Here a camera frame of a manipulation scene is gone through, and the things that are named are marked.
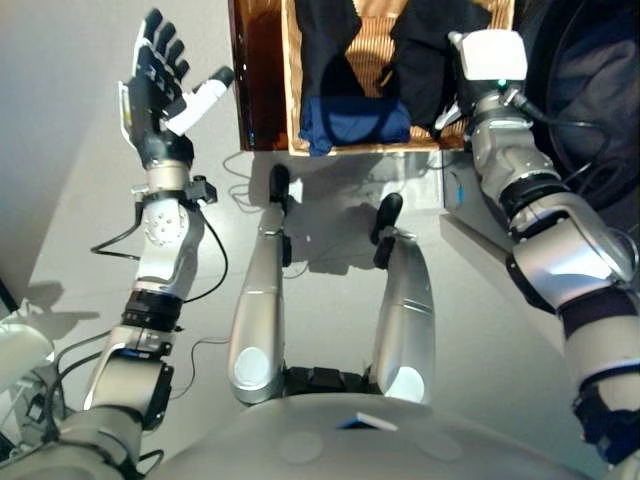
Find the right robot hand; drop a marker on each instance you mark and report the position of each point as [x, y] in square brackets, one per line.
[492, 55]

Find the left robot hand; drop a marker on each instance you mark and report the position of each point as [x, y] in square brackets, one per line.
[155, 100]

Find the black sweater with orange cuffs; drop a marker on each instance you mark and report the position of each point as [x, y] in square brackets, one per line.
[425, 60]

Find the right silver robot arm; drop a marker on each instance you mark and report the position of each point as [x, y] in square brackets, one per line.
[560, 260]

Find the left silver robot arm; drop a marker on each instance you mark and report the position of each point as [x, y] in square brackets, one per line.
[165, 240]

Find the grey washing machine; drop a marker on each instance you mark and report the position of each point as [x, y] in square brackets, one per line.
[540, 30]

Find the silver raised machine platform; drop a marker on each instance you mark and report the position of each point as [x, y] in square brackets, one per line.
[455, 175]

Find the dark brown glossy stand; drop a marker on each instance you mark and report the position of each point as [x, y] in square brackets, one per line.
[260, 75]

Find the blue garment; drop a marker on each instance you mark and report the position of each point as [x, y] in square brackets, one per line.
[395, 125]

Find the brown wicker laundry basket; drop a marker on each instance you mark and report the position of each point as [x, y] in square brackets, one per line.
[370, 60]

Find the blue platform sticker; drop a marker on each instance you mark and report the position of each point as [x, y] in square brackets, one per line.
[458, 195]

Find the small black garment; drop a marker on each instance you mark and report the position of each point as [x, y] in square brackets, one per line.
[320, 40]

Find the left silver robot leg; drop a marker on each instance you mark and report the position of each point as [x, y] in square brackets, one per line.
[260, 300]

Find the white plastic device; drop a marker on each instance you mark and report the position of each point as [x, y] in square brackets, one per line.
[20, 350]

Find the grey robot torso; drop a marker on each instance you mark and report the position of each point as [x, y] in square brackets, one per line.
[350, 450]

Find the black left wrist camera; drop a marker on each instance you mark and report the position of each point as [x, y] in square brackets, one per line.
[202, 190]

